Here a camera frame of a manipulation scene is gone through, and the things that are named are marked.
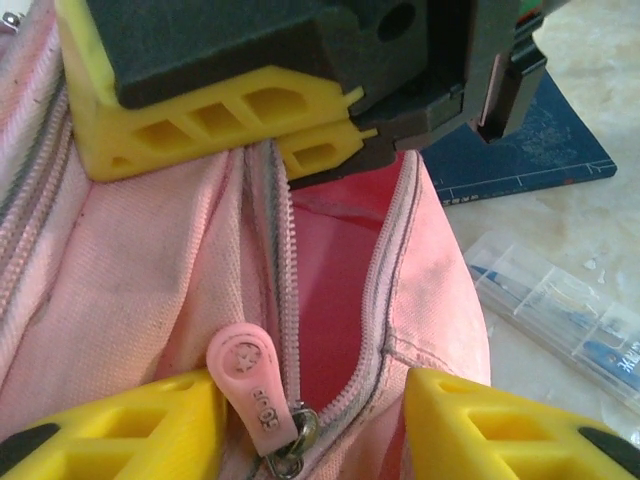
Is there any dark blue book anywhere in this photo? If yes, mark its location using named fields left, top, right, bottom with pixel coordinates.
left=418, top=67, right=618, bottom=209

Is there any pink rubber zipper pull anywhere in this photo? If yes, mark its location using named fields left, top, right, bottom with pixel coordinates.
left=206, top=322, right=321, bottom=479

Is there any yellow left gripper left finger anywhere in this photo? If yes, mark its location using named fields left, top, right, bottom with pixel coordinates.
left=0, top=368, right=229, bottom=480

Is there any pink backpack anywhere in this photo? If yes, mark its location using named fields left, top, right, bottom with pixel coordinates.
left=0, top=0, right=495, bottom=480

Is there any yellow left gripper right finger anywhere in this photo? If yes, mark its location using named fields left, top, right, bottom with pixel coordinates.
left=403, top=367, right=640, bottom=480

